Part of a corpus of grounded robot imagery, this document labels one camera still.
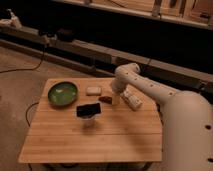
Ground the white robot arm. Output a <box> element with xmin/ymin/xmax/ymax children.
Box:
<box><xmin>111</xmin><ymin>63</ymin><xmax>213</xmax><ymax>171</ymax></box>

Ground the white crumpled packet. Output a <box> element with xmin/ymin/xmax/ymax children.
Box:
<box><xmin>121</xmin><ymin>90</ymin><xmax>142</xmax><ymax>111</ymax></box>

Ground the white sponge block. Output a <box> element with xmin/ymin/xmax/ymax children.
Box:
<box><xmin>86</xmin><ymin>87</ymin><xmax>102</xmax><ymax>96</ymax></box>

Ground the green round plate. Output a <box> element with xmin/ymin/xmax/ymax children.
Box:
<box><xmin>48</xmin><ymin>81</ymin><xmax>78</xmax><ymax>107</ymax></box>

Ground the dark device on ledge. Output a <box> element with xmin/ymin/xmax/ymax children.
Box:
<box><xmin>56</xmin><ymin>29</ymin><xmax>75</xmax><ymax>42</ymax></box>

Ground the white object far left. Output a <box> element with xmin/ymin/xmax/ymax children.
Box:
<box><xmin>0</xmin><ymin>9</ymin><xmax>22</xmax><ymax>29</ymax></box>

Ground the black floor cable left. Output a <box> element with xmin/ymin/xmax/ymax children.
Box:
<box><xmin>0</xmin><ymin>46</ymin><xmax>48</xmax><ymax>75</ymax></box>

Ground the black cable near table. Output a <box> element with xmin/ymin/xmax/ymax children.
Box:
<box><xmin>25</xmin><ymin>101</ymin><xmax>40</xmax><ymax>128</ymax></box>

